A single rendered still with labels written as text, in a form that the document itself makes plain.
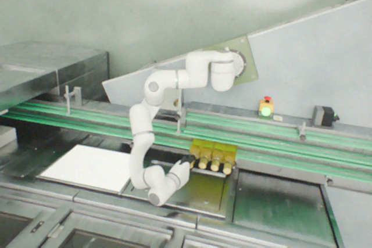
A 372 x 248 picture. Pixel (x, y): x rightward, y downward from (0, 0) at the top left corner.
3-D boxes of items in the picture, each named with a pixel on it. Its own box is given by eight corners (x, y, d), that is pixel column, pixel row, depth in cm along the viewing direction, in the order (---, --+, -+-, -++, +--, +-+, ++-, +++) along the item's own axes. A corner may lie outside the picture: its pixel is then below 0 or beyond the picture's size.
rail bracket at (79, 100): (81, 103, 189) (58, 117, 168) (79, 76, 182) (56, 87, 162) (89, 104, 188) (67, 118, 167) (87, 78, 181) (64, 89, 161)
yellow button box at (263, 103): (258, 110, 167) (258, 115, 161) (260, 97, 165) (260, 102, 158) (271, 112, 166) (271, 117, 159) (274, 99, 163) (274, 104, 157)
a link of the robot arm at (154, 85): (176, 75, 138) (145, 76, 137) (177, 63, 125) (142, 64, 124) (178, 104, 134) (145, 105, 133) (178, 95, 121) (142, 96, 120)
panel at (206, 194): (77, 147, 177) (35, 181, 146) (76, 142, 175) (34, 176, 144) (232, 177, 159) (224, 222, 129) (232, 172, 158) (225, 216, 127)
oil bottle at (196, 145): (196, 140, 168) (187, 160, 149) (196, 131, 166) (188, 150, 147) (206, 142, 167) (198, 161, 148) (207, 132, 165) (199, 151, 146)
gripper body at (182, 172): (178, 196, 127) (190, 182, 136) (179, 175, 123) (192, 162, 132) (163, 189, 130) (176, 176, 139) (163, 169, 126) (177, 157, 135)
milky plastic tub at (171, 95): (154, 101, 180) (150, 107, 172) (156, 65, 172) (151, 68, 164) (183, 106, 177) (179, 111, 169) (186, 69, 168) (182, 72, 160)
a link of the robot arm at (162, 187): (133, 175, 117) (151, 169, 112) (150, 162, 126) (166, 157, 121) (151, 209, 118) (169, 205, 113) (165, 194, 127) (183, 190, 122)
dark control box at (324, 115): (311, 118, 162) (314, 124, 155) (314, 104, 159) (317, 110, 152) (328, 121, 161) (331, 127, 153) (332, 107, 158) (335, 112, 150)
